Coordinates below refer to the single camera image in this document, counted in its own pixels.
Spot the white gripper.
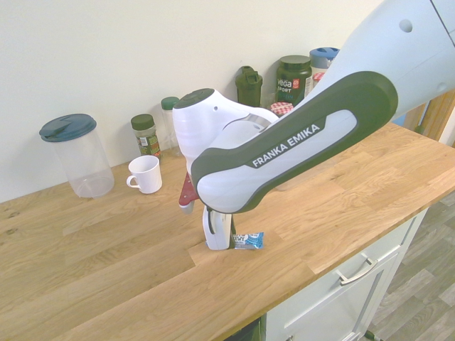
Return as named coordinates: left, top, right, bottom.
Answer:
left=202, top=207, right=238, bottom=251

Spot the blue protein bar wrapper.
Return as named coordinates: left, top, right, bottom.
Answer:
left=232, top=231, right=267, bottom=251

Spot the dark green Vega protein tub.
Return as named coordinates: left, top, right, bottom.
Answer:
left=276, top=55, right=314, bottom=108

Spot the white ceramic mug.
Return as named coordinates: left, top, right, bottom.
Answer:
left=126, top=155, right=164, bottom=195

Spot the white kitchen cabinet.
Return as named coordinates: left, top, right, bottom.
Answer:
left=265, top=207, right=432, bottom=341

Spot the spice jar dark green lid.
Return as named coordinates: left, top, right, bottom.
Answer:
left=130, top=113, right=164, bottom=163

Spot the clear bottle green cap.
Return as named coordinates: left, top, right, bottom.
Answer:
left=160, top=96, right=183, bottom=158

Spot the dark green shaker bottle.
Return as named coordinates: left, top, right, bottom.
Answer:
left=235, top=65, right=264, bottom=109

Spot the clear pitcher teal lid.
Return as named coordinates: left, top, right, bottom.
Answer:
left=38, top=113, right=116, bottom=198

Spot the clear canister blue lid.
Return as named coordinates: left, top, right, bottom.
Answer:
left=309, top=47, right=342, bottom=82

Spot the red grey wrist camera mount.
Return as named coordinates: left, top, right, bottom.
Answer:
left=177, top=169, right=198, bottom=216

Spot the silver drawer handle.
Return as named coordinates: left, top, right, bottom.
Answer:
left=335, top=257, right=379, bottom=286

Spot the wooden door frame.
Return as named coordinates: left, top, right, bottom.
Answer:
left=392, top=87, right=455, bottom=147

